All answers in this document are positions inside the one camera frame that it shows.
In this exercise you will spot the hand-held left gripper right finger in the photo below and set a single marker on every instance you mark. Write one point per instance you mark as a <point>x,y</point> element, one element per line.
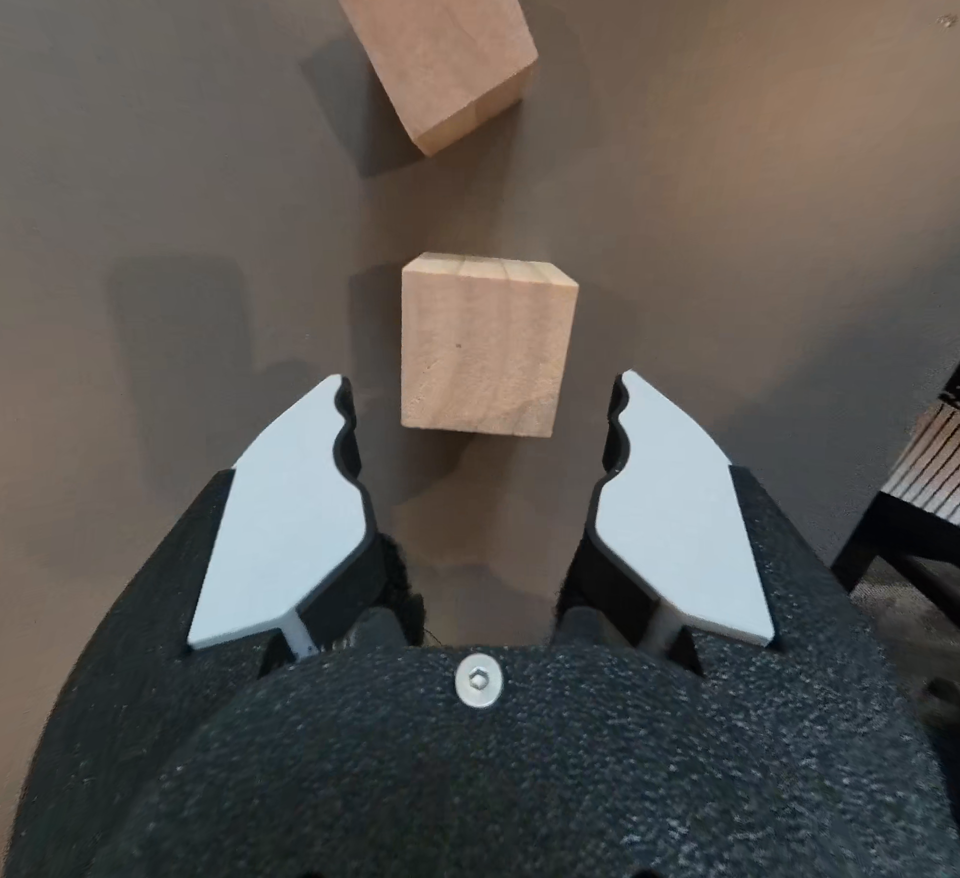
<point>683,518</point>

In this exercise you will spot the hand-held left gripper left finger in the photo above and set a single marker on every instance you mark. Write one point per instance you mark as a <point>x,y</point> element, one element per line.
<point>285,518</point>

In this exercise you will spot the large wooden cube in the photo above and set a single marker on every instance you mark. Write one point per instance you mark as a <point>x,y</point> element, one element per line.
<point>488,346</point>

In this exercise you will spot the medium wooden cube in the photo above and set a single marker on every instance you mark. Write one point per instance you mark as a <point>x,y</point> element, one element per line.
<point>435,31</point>

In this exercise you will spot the black office chair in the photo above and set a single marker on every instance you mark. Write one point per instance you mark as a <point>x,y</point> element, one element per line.
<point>908,511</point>

